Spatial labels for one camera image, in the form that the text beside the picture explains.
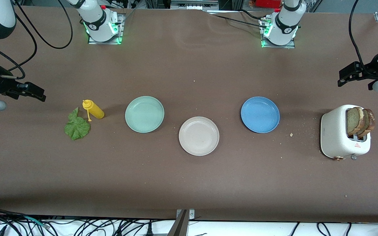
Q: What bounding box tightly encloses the brown toasted bread slice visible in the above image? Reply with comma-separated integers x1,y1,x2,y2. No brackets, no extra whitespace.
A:
346,107,365,137
356,108,376,138

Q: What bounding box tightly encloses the green lettuce leaf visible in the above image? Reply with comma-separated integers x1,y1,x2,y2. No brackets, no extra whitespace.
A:
64,107,91,141

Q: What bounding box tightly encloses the yellow squeeze bottle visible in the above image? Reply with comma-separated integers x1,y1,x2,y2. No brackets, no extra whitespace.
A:
82,99,105,122

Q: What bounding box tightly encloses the blue plate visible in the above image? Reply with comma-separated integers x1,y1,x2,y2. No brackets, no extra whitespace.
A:
241,96,280,134

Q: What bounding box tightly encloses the mint green plate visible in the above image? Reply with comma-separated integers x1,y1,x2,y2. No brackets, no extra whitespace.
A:
125,96,165,133

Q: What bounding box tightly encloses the beige plate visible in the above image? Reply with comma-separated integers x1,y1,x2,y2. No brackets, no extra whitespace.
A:
178,116,220,156

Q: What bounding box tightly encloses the white toaster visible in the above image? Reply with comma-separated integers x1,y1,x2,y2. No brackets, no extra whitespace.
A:
320,104,371,162

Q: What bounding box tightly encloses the red box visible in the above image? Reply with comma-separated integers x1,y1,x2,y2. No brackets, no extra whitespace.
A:
255,0,283,9

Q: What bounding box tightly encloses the brown table cover sheet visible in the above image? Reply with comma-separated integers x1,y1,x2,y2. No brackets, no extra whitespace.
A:
0,5,378,224

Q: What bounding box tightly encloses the aluminium profile bar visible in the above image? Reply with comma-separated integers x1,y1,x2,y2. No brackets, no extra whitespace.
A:
168,210,189,236

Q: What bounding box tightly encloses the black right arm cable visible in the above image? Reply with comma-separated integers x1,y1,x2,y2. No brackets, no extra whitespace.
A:
0,0,74,81

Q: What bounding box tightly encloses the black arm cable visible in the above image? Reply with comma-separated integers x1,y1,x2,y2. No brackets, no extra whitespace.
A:
0,0,74,81
349,0,365,71

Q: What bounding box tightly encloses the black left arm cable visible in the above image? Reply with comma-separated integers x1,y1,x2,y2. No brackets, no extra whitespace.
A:
349,0,365,71

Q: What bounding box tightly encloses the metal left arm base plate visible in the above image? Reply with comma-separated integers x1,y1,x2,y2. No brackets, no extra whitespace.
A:
261,16,296,49

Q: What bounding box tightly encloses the black base cable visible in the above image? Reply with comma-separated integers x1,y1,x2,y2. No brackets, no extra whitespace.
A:
209,13,268,29

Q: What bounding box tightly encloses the teal floor cable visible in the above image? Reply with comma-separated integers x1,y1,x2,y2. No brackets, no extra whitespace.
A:
23,215,50,229

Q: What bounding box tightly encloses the silver frame rail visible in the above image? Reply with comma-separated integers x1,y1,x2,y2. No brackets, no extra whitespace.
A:
171,0,219,10

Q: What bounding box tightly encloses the small metal bracket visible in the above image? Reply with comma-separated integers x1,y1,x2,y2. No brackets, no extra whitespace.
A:
176,209,195,221

